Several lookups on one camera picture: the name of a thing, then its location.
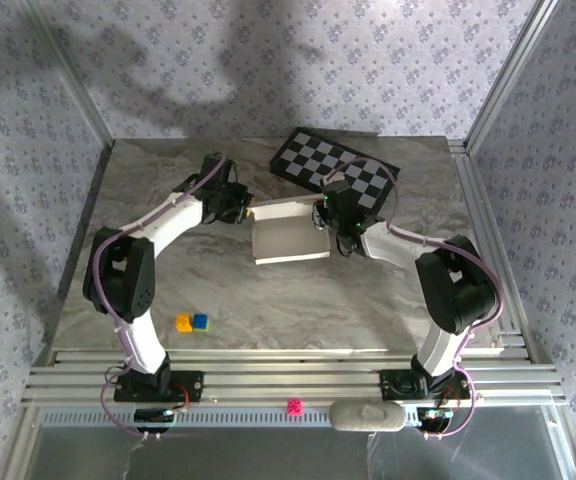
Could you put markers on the white paper box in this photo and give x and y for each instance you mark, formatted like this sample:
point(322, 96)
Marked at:
point(288, 235)

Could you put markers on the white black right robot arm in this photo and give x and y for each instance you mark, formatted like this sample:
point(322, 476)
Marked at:
point(438, 350)

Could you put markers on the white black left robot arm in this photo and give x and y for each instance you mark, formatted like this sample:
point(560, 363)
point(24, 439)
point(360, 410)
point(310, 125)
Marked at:
point(140, 340)

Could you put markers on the black grey checkerboard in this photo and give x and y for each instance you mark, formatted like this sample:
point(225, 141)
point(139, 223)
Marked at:
point(308, 155)

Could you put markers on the blue green toy brick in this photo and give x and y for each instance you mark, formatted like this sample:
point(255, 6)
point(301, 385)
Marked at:
point(201, 321)

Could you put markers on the orange toy brick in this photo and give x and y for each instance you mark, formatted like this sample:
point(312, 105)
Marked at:
point(184, 322)

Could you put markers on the pink toy brick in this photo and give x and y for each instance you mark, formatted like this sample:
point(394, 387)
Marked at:
point(296, 407)

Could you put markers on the small black circuit board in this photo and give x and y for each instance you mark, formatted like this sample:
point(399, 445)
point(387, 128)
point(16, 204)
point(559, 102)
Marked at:
point(154, 419)
point(434, 419)

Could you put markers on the grey metal panel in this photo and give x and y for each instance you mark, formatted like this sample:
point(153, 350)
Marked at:
point(268, 455)

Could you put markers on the aluminium side rail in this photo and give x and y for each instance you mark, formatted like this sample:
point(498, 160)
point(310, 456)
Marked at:
point(94, 190)
point(475, 200)

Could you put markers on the aluminium extrusion base frame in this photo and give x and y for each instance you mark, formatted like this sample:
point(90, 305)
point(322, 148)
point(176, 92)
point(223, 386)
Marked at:
point(293, 375)

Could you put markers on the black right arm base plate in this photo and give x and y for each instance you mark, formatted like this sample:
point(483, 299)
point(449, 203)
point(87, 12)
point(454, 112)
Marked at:
point(393, 386)

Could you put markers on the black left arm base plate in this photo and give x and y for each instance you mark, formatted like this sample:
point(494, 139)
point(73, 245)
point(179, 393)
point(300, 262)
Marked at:
point(188, 386)

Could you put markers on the aluminium frame post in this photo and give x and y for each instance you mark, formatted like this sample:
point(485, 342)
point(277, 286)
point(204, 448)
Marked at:
point(509, 75)
point(74, 75)

